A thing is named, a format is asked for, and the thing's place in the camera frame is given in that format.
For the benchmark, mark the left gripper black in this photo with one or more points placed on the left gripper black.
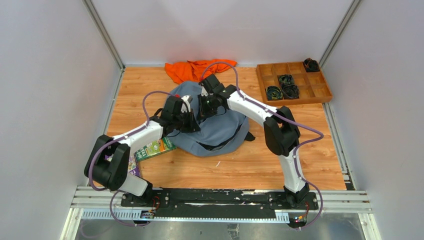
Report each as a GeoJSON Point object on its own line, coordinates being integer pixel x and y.
{"type": "Point", "coordinates": [189, 122]}

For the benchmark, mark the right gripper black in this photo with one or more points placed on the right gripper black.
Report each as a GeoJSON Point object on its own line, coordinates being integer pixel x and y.
{"type": "Point", "coordinates": [204, 113]}

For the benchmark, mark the green treehouse book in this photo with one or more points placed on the green treehouse book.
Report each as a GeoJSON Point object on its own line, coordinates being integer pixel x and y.
{"type": "Point", "coordinates": [154, 149]}

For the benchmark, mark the blue grey backpack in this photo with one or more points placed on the blue grey backpack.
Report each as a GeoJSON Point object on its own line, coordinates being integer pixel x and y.
{"type": "Point", "coordinates": [220, 134]}

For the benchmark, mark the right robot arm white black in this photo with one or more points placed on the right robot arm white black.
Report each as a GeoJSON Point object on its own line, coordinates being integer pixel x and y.
{"type": "Point", "coordinates": [280, 132]}

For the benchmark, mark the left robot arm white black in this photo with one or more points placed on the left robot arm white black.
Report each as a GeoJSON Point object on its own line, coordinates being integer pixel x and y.
{"type": "Point", "coordinates": [109, 160]}

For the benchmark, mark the orange cloth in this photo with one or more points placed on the orange cloth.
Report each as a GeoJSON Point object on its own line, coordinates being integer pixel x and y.
{"type": "Point", "coordinates": [195, 71]}

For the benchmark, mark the purple treehouse book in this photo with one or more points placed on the purple treehouse book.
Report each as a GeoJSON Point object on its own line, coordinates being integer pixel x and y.
{"type": "Point", "coordinates": [133, 167]}

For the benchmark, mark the rolled dark tie middle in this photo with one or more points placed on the rolled dark tie middle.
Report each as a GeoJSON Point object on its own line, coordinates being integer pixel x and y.
{"type": "Point", "coordinates": [286, 79]}

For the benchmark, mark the rolled dark tie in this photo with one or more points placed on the rolled dark tie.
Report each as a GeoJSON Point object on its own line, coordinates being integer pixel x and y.
{"type": "Point", "coordinates": [290, 92]}
{"type": "Point", "coordinates": [286, 79]}

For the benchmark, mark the rolled dark tie lower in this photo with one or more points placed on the rolled dark tie lower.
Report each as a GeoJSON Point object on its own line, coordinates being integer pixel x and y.
{"type": "Point", "coordinates": [290, 92]}

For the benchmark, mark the wooden compartment tray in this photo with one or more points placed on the wooden compartment tray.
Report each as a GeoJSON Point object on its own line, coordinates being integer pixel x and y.
{"type": "Point", "coordinates": [313, 86]}

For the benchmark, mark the rolled dark tie corner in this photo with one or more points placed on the rolled dark tie corner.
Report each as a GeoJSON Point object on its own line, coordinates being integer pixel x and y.
{"type": "Point", "coordinates": [311, 65]}

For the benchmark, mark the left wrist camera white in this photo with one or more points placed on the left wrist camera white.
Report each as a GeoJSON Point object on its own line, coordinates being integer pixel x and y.
{"type": "Point", "coordinates": [186, 104]}

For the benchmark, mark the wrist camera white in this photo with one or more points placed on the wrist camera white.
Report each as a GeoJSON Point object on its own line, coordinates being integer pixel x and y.
{"type": "Point", "coordinates": [203, 93]}
{"type": "Point", "coordinates": [186, 104]}

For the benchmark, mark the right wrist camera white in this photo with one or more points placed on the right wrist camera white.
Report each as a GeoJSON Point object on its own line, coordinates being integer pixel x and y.
{"type": "Point", "coordinates": [203, 93]}

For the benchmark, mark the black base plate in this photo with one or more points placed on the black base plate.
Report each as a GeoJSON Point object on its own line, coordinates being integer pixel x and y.
{"type": "Point", "coordinates": [218, 203]}

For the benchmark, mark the aluminium frame rail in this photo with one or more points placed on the aluminium frame rail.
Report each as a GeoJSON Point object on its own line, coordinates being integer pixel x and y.
{"type": "Point", "coordinates": [88, 204]}

